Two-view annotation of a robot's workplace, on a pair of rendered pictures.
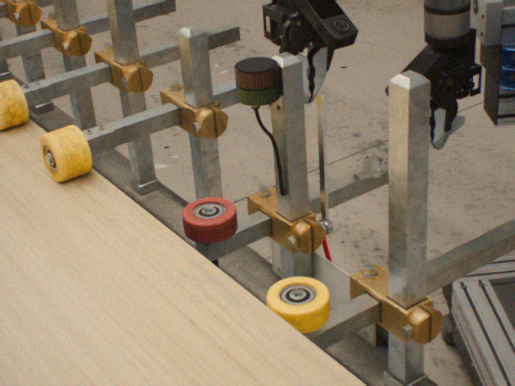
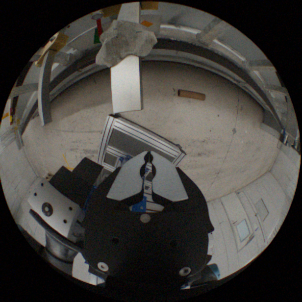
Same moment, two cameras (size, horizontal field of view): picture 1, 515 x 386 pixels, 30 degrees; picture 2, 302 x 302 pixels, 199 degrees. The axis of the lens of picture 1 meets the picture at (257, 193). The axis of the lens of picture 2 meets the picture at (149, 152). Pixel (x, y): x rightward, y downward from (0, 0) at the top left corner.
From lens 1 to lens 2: 1.62 m
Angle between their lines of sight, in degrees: 50
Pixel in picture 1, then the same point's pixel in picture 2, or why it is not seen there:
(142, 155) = (255, 62)
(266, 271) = (161, 33)
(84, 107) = (274, 87)
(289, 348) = not seen: outside the picture
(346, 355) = not seen: hidden behind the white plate
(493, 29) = not seen: hidden behind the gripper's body
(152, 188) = (243, 64)
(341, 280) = (89, 33)
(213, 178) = (217, 20)
